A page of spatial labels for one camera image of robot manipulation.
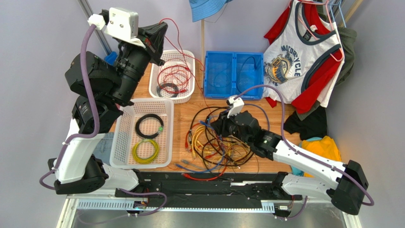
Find black cable in crate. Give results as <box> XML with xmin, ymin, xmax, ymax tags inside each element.
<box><xmin>236</xmin><ymin>56</ymin><xmax>258</xmax><ymax>97</ymax></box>

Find light denim garment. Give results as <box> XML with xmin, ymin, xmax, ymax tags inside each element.
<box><xmin>93</xmin><ymin>132</ymin><xmax>114</xmax><ymax>165</ymax></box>

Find black wire coil near basket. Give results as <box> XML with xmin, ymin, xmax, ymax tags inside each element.
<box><xmin>135</xmin><ymin>114</ymin><xmax>164</xmax><ymax>140</ymax></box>

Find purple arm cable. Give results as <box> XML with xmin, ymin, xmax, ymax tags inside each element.
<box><xmin>39</xmin><ymin>24</ymin><xmax>168</xmax><ymax>226</ymax></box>
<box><xmin>235</xmin><ymin>84</ymin><xmax>375</xmax><ymax>221</ymax></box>

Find yellow ethernet cable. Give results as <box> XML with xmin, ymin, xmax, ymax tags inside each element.
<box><xmin>189</xmin><ymin>124</ymin><xmax>222</xmax><ymax>159</ymax></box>

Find yellow shirt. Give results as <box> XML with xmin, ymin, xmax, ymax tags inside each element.
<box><xmin>300</xmin><ymin>136</ymin><xmax>342</xmax><ymax>162</ymax></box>

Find thin red wire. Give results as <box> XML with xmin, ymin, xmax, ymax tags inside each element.
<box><xmin>158</xmin><ymin>18</ymin><xmax>211</xmax><ymax>111</ymax></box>

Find teal cloth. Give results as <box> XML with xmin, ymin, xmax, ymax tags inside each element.
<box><xmin>291</xmin><ymin>140</ymin><xmax>308</xmax><ymax>177</ymax></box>

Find wooden pole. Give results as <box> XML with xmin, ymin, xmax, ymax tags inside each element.
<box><xmin>200</xmin><ymin>19</ymin><xmax>205</xmax><ymax>66</ymax></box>

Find blue bucket hat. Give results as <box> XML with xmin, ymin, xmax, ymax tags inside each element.
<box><xmin>188</xmin><ymin>0</ymin><xmax>232</xmax><ymax>22</ymax></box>

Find olive green garment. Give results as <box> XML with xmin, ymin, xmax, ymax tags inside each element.
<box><xmin>335</xmin><ymin>22</ymin><xmax>357</xmax><ymax>87</ymax></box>

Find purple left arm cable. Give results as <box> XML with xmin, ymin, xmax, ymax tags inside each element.
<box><xmin>39</xmin><ymin>24</ymin><xmax>168</xmax><ymax>226</ymax></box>

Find thin yellow wire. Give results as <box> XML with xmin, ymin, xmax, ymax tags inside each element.
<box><xmin>221</xmin><ymin>136</ymin><xmax>254</xmax><ymax>165</ymax></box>

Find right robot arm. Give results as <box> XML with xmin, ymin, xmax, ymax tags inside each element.
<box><xmin>210</xmin><ymin>111</ymin><xmax>375</xmax><ymax>215</ymax></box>

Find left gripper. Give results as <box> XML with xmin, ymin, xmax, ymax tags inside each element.
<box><xmin>109</xmin><ymin>23</ymin><xmax>168</xmax><ymax>105</ymax></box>

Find black garment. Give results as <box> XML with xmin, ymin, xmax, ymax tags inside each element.
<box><xmin>283</xmin><ymin>106</ymin><xmax>328</xmax><ymax>140</ymax></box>

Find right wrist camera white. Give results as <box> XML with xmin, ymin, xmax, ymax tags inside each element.
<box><xmin>227</xmin><ymin>95</ymin><xmax>244</xmax><ymax>118</ymax></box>

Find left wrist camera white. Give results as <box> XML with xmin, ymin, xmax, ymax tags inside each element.
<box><xmin>87</xmin><ymin>7</ymin><xmax>145</xmax><ymax>48</ymax></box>

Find grey ethernet cable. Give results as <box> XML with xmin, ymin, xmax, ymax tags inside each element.
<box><xmin>181</xmin><ymin>159</ymin><xmax>203</xmax><ymax>170</ymax></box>

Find white perforated basket near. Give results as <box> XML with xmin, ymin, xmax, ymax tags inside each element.
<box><xmin>110</xmin><ymin>98</ymin><xmax>174</xmax><ymax>169</ymax></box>

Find red shirt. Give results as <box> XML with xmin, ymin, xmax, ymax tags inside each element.
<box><xmin>264</xmin><ymin>3</ymin><xmax>346</xmax><ymax>115</ymax></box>

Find black coil in far basket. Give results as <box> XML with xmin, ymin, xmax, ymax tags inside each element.
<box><xmin>156</xmin><ymin>83</ymin><xmax>180</xmax><ymax>98</ymax></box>

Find thick black cable loop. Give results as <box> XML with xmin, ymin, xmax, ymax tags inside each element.
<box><xmin>190</xmin><ymin>106</ymin><xmax>258</xmax><ymax>168</ymax></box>

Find yellow green wire coil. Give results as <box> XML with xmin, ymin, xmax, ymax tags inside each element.
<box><xmin>131</xmin><ymin>139</ymin><xmax>160</xmax><ymax>165</ymax></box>

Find white perforated basket far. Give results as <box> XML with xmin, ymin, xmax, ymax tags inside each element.
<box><xmin>149</xmin><ymin>49</ymin><xmax>195</xmax><ymax>104</ymax></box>

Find white motorcycle tank top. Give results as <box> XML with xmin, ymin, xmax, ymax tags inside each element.
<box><xmin>262</xmin><ymin>0</ymin><xmax>346</xmax><ymax>108</ymax></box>

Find white perforated basket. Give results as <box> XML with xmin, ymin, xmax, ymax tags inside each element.
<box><xmin>149</xmin><ymin>49</ymin><xmax>195</xmax><ymax>104</ymax></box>
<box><xmin>110</xmin><ymin>98</ymin><xmax>174</xmax><ymax>169</ymax></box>

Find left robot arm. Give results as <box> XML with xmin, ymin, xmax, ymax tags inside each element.
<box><xmin>47</xmin><ymin>21</ymin><xmax>168</xmax><ymax>195</ymax></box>

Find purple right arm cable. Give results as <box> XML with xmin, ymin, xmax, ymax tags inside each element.
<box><xmin>235</xmin><ymin>84</ymin><xmax>375</xmax><ymax>221</ymax></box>

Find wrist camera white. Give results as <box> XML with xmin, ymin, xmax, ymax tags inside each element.
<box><xmin>87</xmin><ymin>7</ymin><xmax>145</xmax><ymax>48</ymax></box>
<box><xmin>227</xmin><ymin>95</ymin><xmax>244</xmax><ymax>118</ymax></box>

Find red wires in far basket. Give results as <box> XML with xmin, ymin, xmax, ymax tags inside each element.
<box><xmin>157</xmin><ymin>58</ymin><xmax>193</xmax><ymax>94</ymax></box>

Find long red ethernet cable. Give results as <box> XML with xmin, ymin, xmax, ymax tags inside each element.
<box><xmin>181</xmin><ymin>123</ymin><xmax>227</xmax><ymax>182</ymax></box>

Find blue cloth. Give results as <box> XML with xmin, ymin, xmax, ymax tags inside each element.
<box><xmin>104</xmin><ymin>51</ymin><xmax>118</xmax><ymax>66</ymax></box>

